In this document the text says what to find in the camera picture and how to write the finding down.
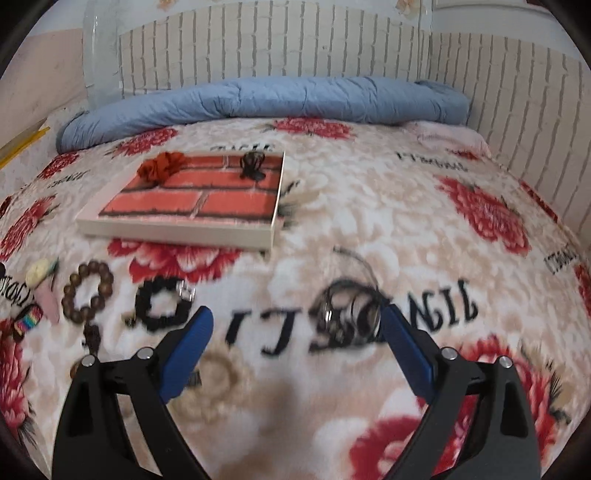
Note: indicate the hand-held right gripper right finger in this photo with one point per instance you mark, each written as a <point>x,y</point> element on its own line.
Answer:
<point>406,341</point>

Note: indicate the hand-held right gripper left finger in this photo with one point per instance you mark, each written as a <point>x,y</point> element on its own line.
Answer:
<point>191,341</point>

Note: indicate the brick pattern tray box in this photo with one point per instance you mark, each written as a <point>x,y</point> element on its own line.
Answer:
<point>184,198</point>

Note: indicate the floral printed blanket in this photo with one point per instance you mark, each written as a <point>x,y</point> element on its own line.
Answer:
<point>369,207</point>

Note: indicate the pink hair clip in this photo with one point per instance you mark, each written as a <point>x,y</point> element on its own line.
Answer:
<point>50,302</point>

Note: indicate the black rainbow striped hair clip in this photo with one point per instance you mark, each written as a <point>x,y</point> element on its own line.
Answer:
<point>27,319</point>

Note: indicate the pineapple plush hair clip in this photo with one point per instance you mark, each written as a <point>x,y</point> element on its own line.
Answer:
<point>37,272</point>

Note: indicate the rust red scrunchie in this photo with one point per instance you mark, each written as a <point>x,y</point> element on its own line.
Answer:
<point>161,168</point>

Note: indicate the pink pillow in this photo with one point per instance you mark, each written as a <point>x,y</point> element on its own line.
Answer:
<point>443,136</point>

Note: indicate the blue quilt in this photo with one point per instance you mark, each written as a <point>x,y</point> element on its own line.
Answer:
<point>277,99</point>

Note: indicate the yellow stick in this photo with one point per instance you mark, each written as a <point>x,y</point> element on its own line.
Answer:
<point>27,141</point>

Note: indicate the clear plastic object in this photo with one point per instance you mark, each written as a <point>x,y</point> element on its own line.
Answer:
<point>99,55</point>

